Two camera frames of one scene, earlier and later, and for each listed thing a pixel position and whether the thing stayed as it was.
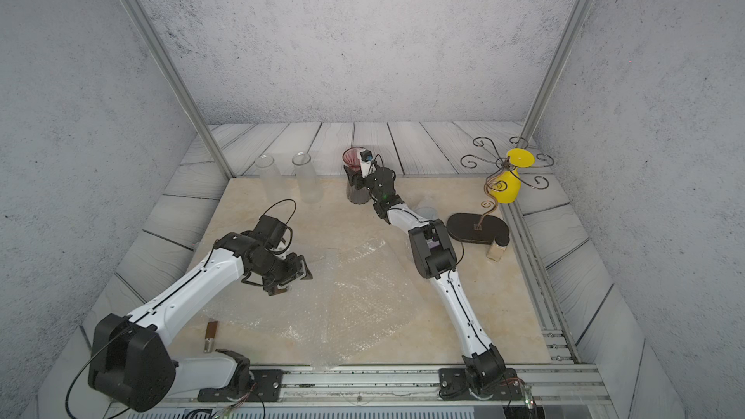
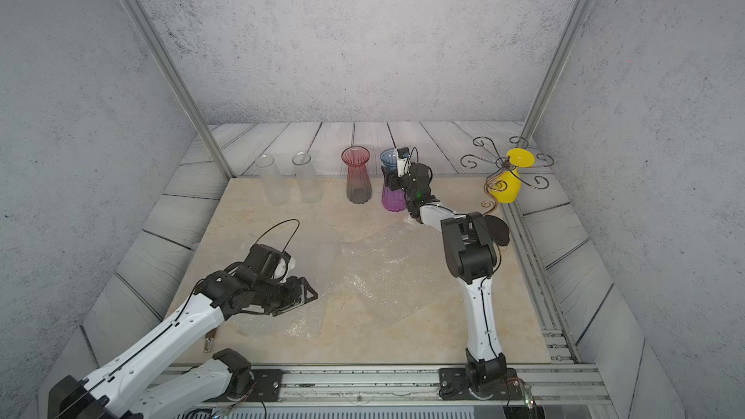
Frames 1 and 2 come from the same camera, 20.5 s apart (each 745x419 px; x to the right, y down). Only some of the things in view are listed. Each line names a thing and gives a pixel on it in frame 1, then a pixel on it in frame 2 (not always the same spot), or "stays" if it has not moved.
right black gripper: x=360 y=180 -> x=393 y=178
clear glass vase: x=273 y=184 stays
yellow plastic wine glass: x=506 y=187 stays
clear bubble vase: x=307 y=180 stays
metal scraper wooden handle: x=210 y=337 stays
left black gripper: x=297 y=263 -> x=298 y=295
